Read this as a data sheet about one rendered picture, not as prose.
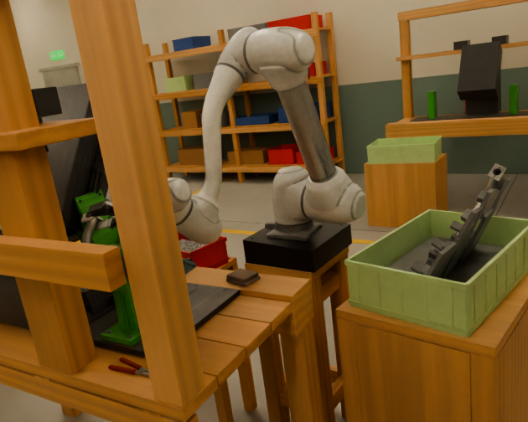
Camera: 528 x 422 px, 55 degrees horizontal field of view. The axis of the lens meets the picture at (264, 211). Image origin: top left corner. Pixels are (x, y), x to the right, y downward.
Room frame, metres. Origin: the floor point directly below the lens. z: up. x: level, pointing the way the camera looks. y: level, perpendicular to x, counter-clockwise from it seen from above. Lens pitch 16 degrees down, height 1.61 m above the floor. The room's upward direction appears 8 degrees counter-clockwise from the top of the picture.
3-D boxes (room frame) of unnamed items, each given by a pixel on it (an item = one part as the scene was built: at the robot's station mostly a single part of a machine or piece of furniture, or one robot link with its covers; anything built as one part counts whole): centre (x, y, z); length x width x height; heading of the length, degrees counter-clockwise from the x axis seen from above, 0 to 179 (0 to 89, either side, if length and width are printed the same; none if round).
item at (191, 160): (7.63, 0.17, 1.10); 3.01 x 0.55 x 2.20; 56
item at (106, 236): (1.70, 0.60, 1.17); 0.13 x 0.12 x 0.20; 58
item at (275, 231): (1.98, -0.10, 0.97); 0.22 x 0.18 x 0.06; 61
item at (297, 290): (1.92, 0.54, 0.82); 1.50 x 0.14 x 0.15; 58
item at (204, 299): (1.69, 0.69, 0.89); 1.10 x 0.42 x 0.02; 58
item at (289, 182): (1.96, -0.13, 1.11); 0.18 x 0.16 x 0.22; 48
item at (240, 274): (1.64, 0.10, 0.91); 0.10 x 0.08 x 0.03; 45
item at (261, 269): (1.97, -0.11, 0.83); 0.32 x 0.32 x 0.04; 53
